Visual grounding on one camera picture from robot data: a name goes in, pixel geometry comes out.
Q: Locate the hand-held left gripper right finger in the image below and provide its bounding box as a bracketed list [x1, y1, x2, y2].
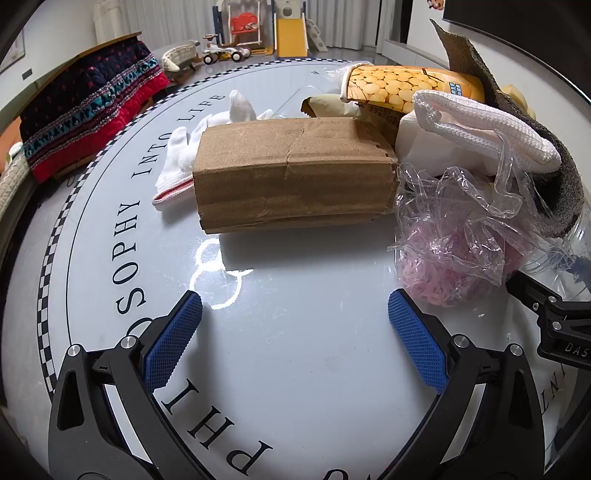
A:
[374, 289, 548, 480]

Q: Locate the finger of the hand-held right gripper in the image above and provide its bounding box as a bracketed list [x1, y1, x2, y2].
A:
[505, 270, 563, 315]

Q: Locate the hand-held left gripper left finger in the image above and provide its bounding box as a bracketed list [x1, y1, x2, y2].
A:
[47, 291, 208, 480]

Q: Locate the clear plastic bottle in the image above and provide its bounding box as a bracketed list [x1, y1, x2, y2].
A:
[521, 216, 591, 297]

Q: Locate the pink rubber band bag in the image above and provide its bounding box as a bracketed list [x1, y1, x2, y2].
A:
[396, 222, 522, 308]

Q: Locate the yellow sponge with dark scourer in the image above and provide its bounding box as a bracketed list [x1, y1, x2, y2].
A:
[429, 18, 585, 239]

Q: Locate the white knitted cloth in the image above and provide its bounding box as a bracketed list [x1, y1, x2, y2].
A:
[412, 90, 563, 175]

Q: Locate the white cotton glove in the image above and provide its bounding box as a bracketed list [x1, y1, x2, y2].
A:
[203, 90, 274, 128]
[152, 124, 207, 211]

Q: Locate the brown cardboard box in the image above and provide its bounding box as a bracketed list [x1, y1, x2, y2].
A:
[192, 116, 400, 234]

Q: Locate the yellow corn print snack packet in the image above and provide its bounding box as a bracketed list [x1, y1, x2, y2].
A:
[338, 64, 486, 117]

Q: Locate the brown paper packet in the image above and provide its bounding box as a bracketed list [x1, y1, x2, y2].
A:
[301, 92, 403, 145]

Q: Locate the beige quilted sofa mat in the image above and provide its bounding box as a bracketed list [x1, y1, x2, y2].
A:
[0, 142, 31, 219]

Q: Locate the red and navy printed blanket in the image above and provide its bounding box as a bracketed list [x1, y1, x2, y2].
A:
[18, 37, 172, 184]

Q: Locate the white television cabinet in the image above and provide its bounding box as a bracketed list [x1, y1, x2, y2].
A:
[382, 39, 452, 71]

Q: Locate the black television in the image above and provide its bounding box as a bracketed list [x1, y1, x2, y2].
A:
[442, 0, 591, 63]

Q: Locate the white toy car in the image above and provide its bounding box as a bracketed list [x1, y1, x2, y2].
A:
[202, 34, 253, 65]

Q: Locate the toy swing with red seat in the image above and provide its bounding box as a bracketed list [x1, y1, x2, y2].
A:
[212, 0, 278, 49]

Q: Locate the yellow toy slide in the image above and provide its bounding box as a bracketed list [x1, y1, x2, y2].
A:
[276, 0, 330, 59]

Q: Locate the leaf picture frame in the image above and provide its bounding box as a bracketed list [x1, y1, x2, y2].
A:
[0, 28, 27, 73]

